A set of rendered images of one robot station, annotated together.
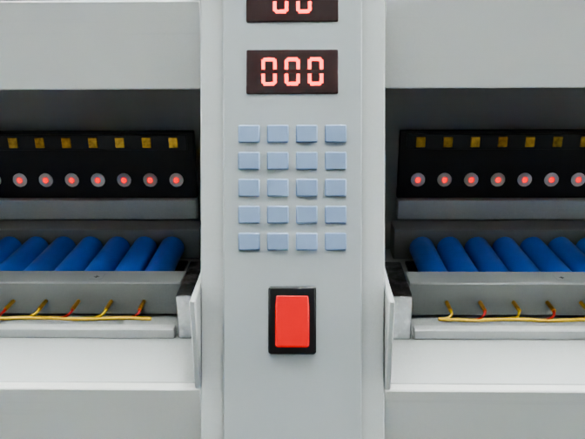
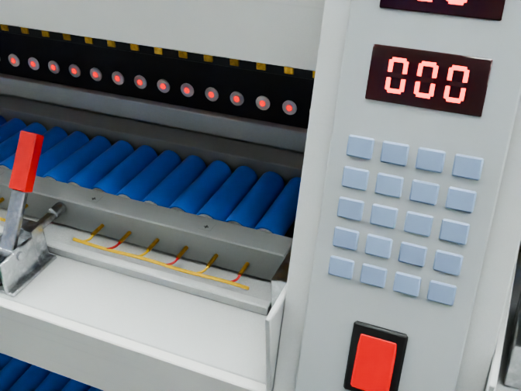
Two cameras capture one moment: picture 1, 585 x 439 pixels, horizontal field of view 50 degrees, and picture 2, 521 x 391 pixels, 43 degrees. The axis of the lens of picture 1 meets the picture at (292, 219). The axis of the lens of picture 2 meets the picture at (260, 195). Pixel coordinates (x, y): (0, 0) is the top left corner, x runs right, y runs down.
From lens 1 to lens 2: 11 cm
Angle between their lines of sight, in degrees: 25
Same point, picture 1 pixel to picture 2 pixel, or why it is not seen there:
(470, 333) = not seen: outside the picture
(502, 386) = not seen: outside the picture
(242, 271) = (329, 296)
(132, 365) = (216, 342)
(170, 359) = (253, 344)
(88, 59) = (201, 22)
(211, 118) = (322, 117)
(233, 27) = (362, 12)
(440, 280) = not seen: outside the picture
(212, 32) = (338, 13)
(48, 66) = (160, 24)
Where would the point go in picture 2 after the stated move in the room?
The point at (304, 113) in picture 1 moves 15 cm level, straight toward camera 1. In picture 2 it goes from (432, 134) to (319, 235)
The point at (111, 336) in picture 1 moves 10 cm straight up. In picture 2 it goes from (208, 297) to (225, 126)
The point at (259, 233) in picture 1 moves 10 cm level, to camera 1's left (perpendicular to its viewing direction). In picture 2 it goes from (354, 261) to (153, 212)
